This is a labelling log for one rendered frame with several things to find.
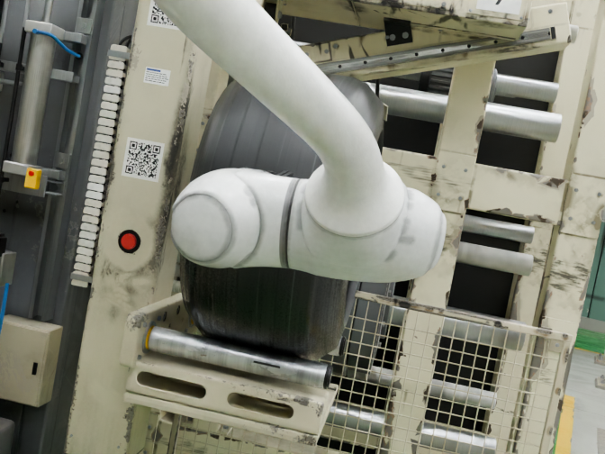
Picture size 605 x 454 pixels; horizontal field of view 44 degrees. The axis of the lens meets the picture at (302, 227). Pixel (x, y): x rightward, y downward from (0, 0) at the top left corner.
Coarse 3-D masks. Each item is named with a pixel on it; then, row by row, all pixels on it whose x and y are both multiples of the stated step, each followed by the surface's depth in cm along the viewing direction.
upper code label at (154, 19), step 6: (150, 6) 141; (156, 6) 141; (150, 12) 141; (156, 12) 141; (162, 12) 141; (150, 18) 141; (156, 18) 141; (162, 18) 141; (150, 24) 141; (156, 24) 141; (162, 24) 141; (168, 24) 141; (174, 24) 140
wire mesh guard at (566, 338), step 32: (352, 320) 179; (416, 320) 177; (480, 320) 174; (384, 352) 178; (544, 352) 173; (352, 384) 180; (352, 416) 180; (384, 416) 179; (224, 448) 185; (544, 448) 173
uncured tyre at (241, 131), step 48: (240, 96) 127; (240, 144) 122; (288, 144) 121; (192, 288) 127; (240, 288) 123; (288, 288) 121; (336, 288) 124; (240, 336) 132; (288, 336) 128; (336, 336) 135
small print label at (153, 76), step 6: (150, 72) 141; (156, 72) 141; (162, 72) 141; (168, 72) 141; (144, 78) 142; (150, 78) 141; (156, 78) 141; (162, 78) 141; (168, 78) 141; (156, 84) 141; (162, 84) 141
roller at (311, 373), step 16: (160, 336) 135; (176, 336) 135; (192, 336) 136; (176, 352) 135; (192, 352) 134; (208, 352) 134; (224, 352) 134; (240, 352) 133; (256, 352) 133; (272, 352) 134; (240, 368) 134; (256, 368) 133; (272, 368) 132; (288, 368) 132; (304, 368) 132; (320, 368) 132; (304, 384) 132; (320, 384) 131
